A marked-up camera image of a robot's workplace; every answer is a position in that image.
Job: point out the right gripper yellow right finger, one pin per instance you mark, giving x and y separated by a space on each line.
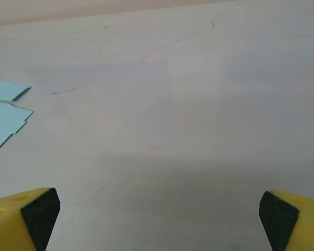
293 225

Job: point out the light blue paper box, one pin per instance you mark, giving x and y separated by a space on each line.
5 125

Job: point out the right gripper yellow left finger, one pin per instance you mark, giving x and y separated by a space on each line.
21 225

